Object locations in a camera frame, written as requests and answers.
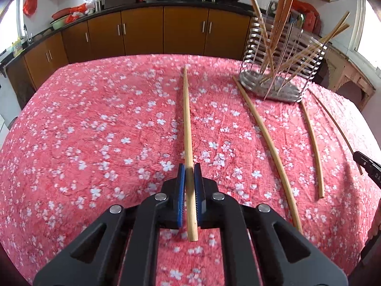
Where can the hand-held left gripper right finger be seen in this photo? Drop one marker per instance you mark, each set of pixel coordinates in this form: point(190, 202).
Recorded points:
point(198, 196)

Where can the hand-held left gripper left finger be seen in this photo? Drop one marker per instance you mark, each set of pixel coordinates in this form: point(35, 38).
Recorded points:
point(181, 196)

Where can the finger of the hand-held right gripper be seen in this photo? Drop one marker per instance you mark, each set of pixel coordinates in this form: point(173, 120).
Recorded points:
point(361, 158)

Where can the person's right hand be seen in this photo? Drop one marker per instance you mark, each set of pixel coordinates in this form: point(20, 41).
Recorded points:
point(375, 223)

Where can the cream wooden side table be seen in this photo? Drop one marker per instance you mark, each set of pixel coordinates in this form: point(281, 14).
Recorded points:
point(351, 74)

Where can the red floral tablecloth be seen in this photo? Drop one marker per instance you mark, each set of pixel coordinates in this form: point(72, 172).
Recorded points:
point(104, 125)

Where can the red sauce bottle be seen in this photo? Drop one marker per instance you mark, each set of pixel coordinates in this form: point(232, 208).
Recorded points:
point(315, 22)

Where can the wooden base cabinets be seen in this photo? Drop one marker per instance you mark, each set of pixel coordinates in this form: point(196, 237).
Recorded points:
point(143, 32)

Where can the steel cup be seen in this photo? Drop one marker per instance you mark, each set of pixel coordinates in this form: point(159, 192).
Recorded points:
point(98, 6)

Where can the green basin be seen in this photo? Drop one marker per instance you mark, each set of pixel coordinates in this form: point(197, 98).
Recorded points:
point(58, 23)

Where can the red basin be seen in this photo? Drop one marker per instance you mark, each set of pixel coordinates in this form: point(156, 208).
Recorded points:
point(61, 13)

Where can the yellow detergent bottle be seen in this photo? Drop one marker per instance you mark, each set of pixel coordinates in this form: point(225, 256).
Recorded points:
point(17, 46)

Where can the metal faucet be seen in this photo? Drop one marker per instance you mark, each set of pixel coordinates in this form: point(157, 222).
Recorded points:
point(27, 34)

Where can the red hanging plastic bag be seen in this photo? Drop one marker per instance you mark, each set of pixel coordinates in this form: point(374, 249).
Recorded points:
point(29, 4)

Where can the window with white frame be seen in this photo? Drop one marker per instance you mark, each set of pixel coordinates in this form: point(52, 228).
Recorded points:
point(369, 35)
point(12, 26)

